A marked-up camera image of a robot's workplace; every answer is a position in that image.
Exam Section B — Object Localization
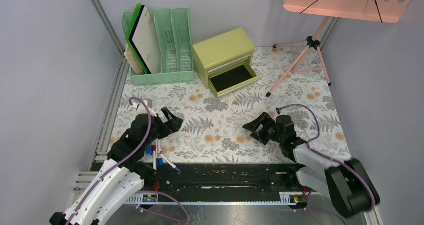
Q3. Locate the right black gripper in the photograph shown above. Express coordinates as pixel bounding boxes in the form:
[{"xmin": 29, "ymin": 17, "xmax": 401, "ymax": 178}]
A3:
[{"xmin": 242, "ymin": 112, "xmax": 285, "ymax": 146}]

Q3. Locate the white blue marker pen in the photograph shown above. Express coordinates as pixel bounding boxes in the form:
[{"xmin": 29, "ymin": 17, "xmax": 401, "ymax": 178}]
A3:
[{"xmin": 159, "ymin": 152, "xmax": 182, "ymax": 173}]

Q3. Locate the yellow-green drawer cabinet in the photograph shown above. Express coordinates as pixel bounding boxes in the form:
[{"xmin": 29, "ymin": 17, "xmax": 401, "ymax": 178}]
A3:
[{"xmin": 192, "ymin": 27, "xmax": 260, "ymax": 98}]

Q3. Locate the green Treehouse book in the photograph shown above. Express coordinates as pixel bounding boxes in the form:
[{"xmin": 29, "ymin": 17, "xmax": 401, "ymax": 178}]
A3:
[{"xmin": 124, "ymin": 49, "xmax": 140, "ymax": 76}]

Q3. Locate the purple cartoon book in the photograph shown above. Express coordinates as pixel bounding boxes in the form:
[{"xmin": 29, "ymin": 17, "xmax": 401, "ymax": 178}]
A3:
[{"xmin": 125, "ymin": 46, "xmax": 145, "ymax": 76}]

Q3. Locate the white perforated board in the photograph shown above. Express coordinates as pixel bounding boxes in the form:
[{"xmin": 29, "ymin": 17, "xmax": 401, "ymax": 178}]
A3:
[{"xmin": 133, "ymin": 6, "xmax": 162, "ymax": 74}]

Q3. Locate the green clip file folder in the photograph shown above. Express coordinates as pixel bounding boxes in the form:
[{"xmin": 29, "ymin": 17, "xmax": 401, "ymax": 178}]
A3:
[{"xmin": 125, "ymin": 3, "xmax": 151, "ymax": 75}]

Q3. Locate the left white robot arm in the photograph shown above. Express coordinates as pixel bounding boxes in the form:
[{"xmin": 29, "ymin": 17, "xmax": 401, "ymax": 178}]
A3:
[{"xmin": 49, "ymin": 107, "xmax": 184, "ymax": 225}]

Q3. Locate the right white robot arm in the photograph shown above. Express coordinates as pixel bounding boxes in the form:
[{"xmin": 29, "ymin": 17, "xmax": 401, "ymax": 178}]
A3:
[{"xmin": 243, "ymin": 112, "xmax": 381, "ymax": 219}]

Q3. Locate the white red marker pen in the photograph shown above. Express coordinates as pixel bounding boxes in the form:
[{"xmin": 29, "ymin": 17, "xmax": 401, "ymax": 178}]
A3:
[{"xmin": 152, "ymin": 145, "xmax": 157, "ymax": 172}]

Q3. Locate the small blue cap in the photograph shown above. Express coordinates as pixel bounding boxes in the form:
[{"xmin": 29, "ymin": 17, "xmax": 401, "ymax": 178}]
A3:
[{"xmin": 145, "ymin": 146, "xmax": 154, "ymax": 156}]

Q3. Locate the floral table mat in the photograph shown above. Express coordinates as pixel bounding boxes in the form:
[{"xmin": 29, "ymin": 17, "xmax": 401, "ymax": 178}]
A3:
[{"xmin": 109, "ymin": 47, "xmax": 351, "ymax": 164}]

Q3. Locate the mint green file organizer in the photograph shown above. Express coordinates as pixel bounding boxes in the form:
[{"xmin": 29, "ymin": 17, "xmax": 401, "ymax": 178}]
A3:
[{"xmin": 121, "ymin": 8, "xmax": 195, "ymax": 87}]

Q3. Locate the pink music stand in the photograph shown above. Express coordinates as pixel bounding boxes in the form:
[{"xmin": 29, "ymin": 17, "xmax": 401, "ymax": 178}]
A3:
[{"xmin": 266, "ymin": 0, "xmax": 412, "ymax": 97}]

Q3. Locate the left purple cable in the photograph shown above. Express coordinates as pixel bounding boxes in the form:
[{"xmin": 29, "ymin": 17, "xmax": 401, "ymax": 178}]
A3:
[{"xmin": 66, "ymin": 97, "xmax": 154, "ymax": 225}]

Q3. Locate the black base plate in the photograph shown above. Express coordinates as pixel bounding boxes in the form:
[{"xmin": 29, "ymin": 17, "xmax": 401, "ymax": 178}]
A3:
[{"xmin": 127, "ymin": 162, "xmax": 312, "ymax": 205}]

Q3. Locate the aluminium rail frame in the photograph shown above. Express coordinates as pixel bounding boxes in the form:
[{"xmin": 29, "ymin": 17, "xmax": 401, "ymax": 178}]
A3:
[{"xmin": 86, "ymin": 0, "xmax": 130, "ymax": 173}]

